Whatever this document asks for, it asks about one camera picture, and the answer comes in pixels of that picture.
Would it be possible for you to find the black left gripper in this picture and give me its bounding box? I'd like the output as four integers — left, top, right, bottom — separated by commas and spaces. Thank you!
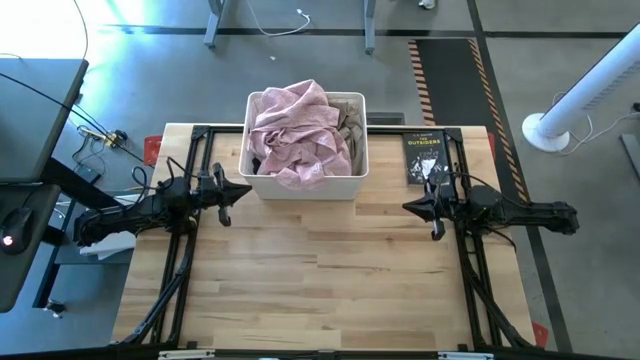
195, 162, 253, 227

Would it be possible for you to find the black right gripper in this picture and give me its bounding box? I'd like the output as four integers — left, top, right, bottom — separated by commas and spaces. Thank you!
402, 178, 459, 241

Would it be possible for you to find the pink woven garment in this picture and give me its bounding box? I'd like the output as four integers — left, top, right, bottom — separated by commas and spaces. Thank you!
248, 78, 353, 191

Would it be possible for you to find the olive grey garment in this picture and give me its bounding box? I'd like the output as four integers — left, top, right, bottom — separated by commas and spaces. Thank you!
327, 99, 365, 176

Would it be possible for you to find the black paperback book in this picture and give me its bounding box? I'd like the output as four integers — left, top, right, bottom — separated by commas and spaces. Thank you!
401, 130, 451, 186

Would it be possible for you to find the white perforated laundry basket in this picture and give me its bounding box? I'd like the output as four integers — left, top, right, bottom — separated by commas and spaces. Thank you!
238, 91, 370, 201

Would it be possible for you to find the red table clamp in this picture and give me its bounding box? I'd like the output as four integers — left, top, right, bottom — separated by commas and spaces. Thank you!
143, 134, 164, 167
531, 322, 550, 349

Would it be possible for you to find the black mat with striped edge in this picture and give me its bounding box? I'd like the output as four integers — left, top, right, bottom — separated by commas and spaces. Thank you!
407, 38, 531, 204

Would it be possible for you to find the grey metal table leg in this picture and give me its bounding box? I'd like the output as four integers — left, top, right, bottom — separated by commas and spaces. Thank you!
203, 0, 229, 49
363, 0, 378, 56

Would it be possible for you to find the white tower fan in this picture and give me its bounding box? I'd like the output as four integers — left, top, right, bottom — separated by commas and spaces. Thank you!
521, 22, 640, 154

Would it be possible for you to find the black computer mouse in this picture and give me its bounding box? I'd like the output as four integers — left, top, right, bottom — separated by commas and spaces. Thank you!
0, 207, 35, 256

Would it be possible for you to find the dark grey side desk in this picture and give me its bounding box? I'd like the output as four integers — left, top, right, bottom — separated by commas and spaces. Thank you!
0, 182, 62, 314

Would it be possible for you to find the black aluminium table frame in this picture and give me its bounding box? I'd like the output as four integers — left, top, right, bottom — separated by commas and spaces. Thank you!
112, 124, 539, 360

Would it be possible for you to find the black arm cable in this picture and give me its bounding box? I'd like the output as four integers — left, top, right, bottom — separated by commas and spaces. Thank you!
130, 156, 200, 201

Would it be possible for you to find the white floor cable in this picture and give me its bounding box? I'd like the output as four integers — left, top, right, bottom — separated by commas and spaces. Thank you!
244, 0, 312, 38

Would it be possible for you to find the white fan cable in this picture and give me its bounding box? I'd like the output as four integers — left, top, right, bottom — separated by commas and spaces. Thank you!
551, 91, 640, 157

